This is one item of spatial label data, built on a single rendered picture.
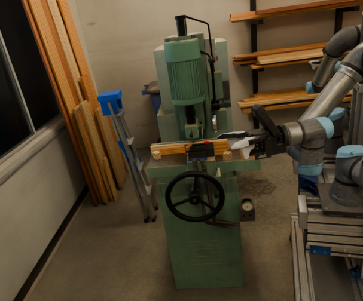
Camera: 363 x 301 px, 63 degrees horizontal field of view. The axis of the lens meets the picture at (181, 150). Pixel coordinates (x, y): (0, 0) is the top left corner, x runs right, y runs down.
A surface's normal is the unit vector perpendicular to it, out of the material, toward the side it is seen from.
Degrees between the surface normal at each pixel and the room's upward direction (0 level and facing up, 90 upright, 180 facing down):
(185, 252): 90
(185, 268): 90
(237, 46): 90
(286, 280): 0
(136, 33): 90
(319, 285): 0
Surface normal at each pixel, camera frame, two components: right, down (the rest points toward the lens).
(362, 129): -0.28, 0.42
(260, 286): -0.13, -0.91
